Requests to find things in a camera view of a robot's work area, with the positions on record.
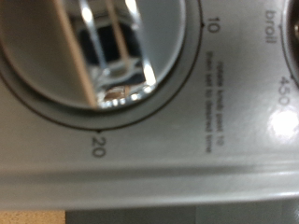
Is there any silver oven knob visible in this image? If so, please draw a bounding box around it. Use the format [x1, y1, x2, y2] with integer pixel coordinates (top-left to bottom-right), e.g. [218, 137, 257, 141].
[0, 0, 188, 110]

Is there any silver toaster oven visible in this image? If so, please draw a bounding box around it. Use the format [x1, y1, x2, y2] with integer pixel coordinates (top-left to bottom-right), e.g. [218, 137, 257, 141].
[0, 0, 299, 212]

